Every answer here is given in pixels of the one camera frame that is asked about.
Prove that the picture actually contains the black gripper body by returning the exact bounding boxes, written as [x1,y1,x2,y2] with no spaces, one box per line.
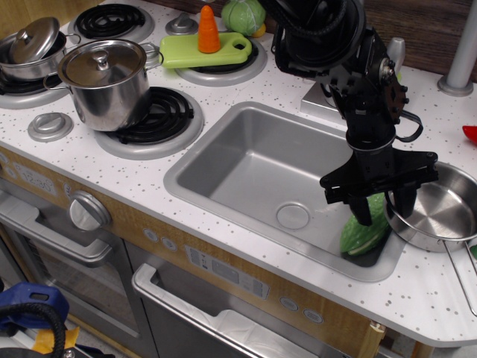
[320,140,438,204]

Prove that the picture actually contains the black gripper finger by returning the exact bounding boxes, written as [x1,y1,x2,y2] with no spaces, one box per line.
[392,186,417,217]
[348,197,372,226]

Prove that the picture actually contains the steel frying pan wire handle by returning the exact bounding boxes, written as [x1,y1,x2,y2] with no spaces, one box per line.
[383,160,477,318]

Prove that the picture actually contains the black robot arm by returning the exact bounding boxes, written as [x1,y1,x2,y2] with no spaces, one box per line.
[262,1,438,226]

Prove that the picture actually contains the grey toy sink basin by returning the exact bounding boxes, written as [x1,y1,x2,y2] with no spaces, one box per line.
[164,102,405,282]

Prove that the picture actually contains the green bitter gourd toy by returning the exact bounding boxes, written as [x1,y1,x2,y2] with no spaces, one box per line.
[340,193,390,256]

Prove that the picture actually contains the green toy at right edge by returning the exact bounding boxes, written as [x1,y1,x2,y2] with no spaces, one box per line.
[470,245,477,260]

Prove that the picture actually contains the silver toy faucet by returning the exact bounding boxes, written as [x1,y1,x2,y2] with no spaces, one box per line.
[300,37,405,123]

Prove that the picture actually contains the red toy pepper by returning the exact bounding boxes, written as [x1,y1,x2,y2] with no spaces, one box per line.
[462,125,477,145]

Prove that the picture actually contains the back right coil burner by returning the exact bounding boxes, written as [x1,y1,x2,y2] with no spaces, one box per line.
[175,40,268,87]

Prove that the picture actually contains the yellow toy behind cabbage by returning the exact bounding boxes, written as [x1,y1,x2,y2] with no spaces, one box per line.
[251,23,266,38]

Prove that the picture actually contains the green toy cabbage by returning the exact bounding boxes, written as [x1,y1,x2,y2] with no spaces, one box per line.
[221,0,266,36]

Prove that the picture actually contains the front black coil burner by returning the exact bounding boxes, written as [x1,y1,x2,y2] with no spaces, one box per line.
[95,87,204,160]

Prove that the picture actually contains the orange toy carrot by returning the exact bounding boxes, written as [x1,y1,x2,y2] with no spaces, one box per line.
[198,5,221,54]

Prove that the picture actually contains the green cutting board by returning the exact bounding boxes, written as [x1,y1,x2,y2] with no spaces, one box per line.
[159,32,253,69]

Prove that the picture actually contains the grey stove knob back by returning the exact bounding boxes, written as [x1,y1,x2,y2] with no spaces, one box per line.
[165,13,198,35]

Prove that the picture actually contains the grey stove knob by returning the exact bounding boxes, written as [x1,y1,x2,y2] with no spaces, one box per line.
[165,13,198,35]
[28,112,74,142]

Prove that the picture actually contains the silver oven dial knob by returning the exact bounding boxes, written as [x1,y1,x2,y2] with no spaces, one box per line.
[68,190,112,231]

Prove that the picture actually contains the large steel pot with lid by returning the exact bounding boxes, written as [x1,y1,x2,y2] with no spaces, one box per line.
[55,39,158,132]

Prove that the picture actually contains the back left coil burner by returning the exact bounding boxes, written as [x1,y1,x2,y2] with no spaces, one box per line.
[68,4,155,43]

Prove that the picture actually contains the grey stove knob front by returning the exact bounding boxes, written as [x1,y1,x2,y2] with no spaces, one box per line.
[28,112,74,142]

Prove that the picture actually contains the small steel pot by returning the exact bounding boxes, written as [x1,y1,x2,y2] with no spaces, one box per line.
[0,31,82,83]

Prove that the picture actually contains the yellow cloth on floor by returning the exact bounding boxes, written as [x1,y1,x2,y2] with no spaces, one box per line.
[32,327,80,354]

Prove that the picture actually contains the blue object on floor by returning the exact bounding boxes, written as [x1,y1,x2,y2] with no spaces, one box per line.
[1,282,70,330]

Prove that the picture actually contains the left coil burner under pot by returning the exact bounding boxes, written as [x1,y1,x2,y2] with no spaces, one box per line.
[1,72,69,110]

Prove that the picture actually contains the small steel pot lid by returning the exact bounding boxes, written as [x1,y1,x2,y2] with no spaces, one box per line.
[9,17,60,63]

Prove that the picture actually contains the grey vertical post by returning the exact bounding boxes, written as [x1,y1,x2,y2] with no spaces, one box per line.
[437,1,476,97]

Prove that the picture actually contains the dishwasher door with handle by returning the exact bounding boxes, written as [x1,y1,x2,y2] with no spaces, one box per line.
[126,243,346,357]

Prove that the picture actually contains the oven door with handle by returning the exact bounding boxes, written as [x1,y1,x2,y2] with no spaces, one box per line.
[1,180,158,357]

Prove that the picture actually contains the black hose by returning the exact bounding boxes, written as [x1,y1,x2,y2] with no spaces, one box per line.
[0,302,68,358]

